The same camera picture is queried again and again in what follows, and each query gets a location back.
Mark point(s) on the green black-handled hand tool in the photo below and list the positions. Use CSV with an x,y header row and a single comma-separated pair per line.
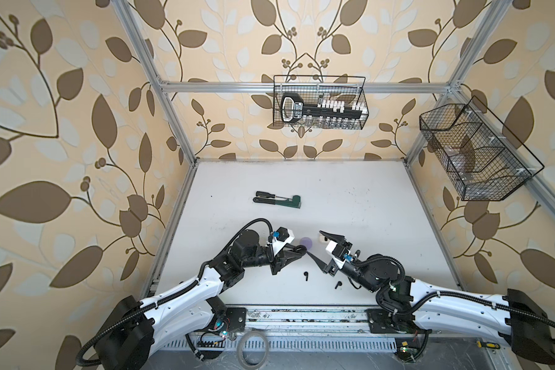
x,y
293,202

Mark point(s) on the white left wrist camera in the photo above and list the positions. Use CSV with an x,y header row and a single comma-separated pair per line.
x,y
281,238

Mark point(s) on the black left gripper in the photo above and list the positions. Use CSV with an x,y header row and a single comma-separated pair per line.
x,y
278,262

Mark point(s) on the purple earbud charging case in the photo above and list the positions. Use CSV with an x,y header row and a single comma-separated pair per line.
x,y
307,242

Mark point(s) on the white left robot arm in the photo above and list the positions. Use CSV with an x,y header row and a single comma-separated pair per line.
x,y
135,330

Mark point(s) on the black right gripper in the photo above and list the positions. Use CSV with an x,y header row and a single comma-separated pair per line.
x,y
325,267

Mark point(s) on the black wire basket wall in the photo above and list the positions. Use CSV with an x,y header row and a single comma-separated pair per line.
x,y
484,158
348,88

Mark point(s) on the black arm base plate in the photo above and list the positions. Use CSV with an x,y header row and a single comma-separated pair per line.
x,y
231,319

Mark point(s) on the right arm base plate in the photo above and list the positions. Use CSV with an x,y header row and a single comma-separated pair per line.
x,y
383,322

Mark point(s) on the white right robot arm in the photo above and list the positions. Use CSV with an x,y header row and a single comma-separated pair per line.
x,y
412,304

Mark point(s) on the grey tape roll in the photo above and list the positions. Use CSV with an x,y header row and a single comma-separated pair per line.
x,y
253,350

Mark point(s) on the socket set rail in basket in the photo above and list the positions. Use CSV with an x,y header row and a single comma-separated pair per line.
x,y
295,109

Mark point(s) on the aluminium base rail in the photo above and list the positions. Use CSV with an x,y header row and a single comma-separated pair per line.
x,y
305,320

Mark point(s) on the black wire basket right wall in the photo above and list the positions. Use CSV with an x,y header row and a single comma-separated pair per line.
x,y
484,158

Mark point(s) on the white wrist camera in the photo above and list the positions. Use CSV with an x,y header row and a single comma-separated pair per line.
x,y
281,238
340,254

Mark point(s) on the black wire basket back wall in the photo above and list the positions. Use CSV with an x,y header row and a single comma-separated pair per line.
x,y
348,88

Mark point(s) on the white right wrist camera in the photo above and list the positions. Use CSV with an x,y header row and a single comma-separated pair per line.
x,y
340,254

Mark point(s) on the small yellow black screwdriver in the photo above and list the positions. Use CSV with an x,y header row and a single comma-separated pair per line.
x,y
490,345

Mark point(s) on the cream earbud charging case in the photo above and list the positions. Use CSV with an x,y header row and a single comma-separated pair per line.
x,y
322,239

